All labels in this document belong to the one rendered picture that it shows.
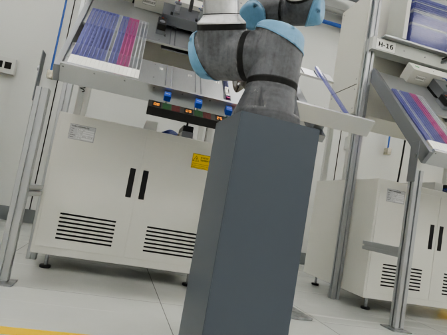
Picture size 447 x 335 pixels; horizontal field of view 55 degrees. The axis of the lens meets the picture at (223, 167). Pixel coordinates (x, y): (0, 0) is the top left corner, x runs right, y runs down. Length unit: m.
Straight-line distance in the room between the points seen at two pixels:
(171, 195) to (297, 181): 0.98
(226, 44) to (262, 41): 0.09
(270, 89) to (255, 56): 0.09
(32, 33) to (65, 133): 1.96
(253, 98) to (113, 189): 0.99
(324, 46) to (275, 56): 3.14
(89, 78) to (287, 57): 0.78
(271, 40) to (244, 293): 0.53
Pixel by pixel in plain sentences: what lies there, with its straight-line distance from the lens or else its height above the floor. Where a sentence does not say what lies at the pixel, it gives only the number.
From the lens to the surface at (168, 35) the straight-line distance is 1.94.
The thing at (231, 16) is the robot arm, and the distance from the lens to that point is 1.03.
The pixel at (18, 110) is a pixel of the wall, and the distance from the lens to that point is 3.56.
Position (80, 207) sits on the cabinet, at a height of 0.26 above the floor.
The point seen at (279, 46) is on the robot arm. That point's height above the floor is 0.71.
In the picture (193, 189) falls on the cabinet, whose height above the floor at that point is 0.41.
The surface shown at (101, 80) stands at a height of 0.70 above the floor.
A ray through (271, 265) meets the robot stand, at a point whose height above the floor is 0.26.
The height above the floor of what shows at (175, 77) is 0.80.
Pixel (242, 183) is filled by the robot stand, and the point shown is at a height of 0.41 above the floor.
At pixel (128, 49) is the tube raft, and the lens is 1.72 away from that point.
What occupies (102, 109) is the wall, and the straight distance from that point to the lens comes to 3.50.
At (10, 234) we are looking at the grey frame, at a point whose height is 0.15.
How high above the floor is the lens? 0.35
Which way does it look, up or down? 5 degrees up
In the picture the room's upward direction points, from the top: 10 degrees clockwise
